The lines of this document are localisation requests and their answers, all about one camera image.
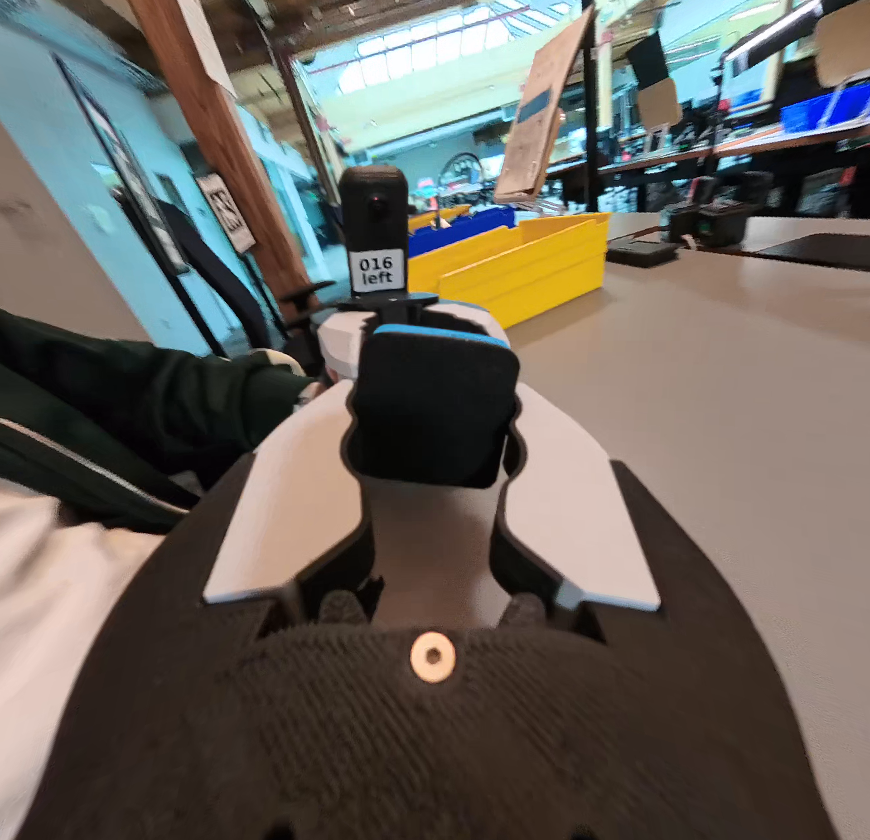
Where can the yellow plastic bin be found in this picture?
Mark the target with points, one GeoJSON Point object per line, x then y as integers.
{"type": "Point", "coordinates": [530, 276]}

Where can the black battery charger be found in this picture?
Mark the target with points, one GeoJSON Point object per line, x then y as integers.
{"type": "Point", "coordinates": [724, 225]}
{"type": "Point", "coordinates": [686, 225]}

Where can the person's torso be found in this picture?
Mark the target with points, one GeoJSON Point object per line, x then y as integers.
{"type": "Point", "coordinates": [54, 616]}

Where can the blue storage crate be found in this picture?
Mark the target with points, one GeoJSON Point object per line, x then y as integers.
{"type": "Point", "coordinates": [805, 116]}
{"type": "Point", "coordinates": [849, 102]}

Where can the small cardboard covered tablet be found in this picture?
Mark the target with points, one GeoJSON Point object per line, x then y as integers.
{"type": "Point", "coordinates": [659, 106]}

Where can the white paper notice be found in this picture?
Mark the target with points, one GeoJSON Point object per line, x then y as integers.
{"type": "Point", "coordinates": [200, 31]}

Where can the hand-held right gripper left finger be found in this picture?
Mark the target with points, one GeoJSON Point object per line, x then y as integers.
{"type": "Point", "coordinates": [285, 500]}

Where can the framed marker sign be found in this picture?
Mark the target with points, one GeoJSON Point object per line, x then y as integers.
{"type": "Point", "coordinates": [228, 211]}

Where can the black background monitor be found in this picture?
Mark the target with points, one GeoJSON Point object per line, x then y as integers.
{"type": "Point", "coordinates": [647, 62]}

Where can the black vertical pole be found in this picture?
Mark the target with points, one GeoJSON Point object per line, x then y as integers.
{"type": "Point", "coordinates": [590, 106]}

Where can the black round hoop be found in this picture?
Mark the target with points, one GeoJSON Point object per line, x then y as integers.
{"type": "Point", "coordinates": [442, 174]}

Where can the black desk mat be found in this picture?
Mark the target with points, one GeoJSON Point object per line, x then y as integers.
{"type": "Point", "coordinates": [815, 252]}

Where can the grey desk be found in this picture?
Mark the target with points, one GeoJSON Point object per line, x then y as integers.
{"type": "Point", "coordinates": [713, 412]}

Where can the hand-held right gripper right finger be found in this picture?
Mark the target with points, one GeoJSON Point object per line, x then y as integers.
{"type": "Point", "coordinates": [578, 514]}

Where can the wooden pillar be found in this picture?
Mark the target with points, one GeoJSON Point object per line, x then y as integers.
{"type": "Point", "coordinates": [204, 140]}

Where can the person's left forearm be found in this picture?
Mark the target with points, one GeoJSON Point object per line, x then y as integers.
{"type": "Point", "coordinates": [170, 405]}

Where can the blue plastic bin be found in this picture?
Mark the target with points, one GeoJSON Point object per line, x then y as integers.
{"type": "Point", "coordinates": [462, 232]}

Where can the long wooden workbench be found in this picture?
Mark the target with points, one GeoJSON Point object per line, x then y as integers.
{"type": "Point", "coordinates": [747, 140]}

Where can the blue black whiteboard eraser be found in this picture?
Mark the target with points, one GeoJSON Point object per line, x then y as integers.
{"type": "Point", "coordinates": [435, 412]}

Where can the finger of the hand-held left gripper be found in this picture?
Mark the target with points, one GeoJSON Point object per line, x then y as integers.
{"type": "Point", "coordinates": [476, 317]}
{"type": "Point", "coordinates": [340, 344]}

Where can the black flat device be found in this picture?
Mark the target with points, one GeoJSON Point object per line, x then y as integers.
{"type": "Point", "coordinates": [642, 253]}

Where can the cardboard panel on stand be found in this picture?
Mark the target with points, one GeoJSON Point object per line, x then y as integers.
{"type": "Point", "coordinates": [544, 106]}

